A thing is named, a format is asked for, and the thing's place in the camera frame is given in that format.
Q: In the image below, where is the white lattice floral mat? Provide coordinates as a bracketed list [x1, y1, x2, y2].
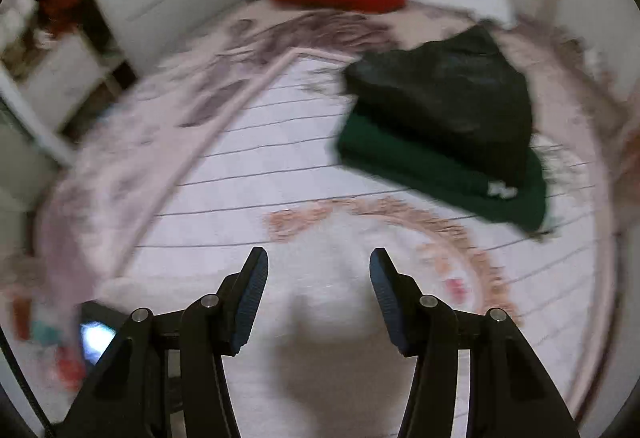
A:
[115, 48, 621, 419]

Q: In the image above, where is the white wardrobe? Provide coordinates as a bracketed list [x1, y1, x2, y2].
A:
[0, 0, 253, 166]

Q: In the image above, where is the white fluffy garment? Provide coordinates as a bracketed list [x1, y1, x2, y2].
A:
[0, 0, 42, 49]

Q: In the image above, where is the white fuzzy jacket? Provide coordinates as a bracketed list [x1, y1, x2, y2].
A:
[100, 210, 476, 438]

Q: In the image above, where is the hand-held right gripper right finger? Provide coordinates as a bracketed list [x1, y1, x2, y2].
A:
[369, 248, 583, 438]

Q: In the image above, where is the folded black jacket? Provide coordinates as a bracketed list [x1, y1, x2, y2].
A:
[342, 25, 535, 189]

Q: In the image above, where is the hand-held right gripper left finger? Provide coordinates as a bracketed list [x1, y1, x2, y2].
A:
[50, 246, 271, 438]

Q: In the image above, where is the folded green sweater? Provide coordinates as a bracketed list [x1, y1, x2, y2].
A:
[336, 110, 551, 235]

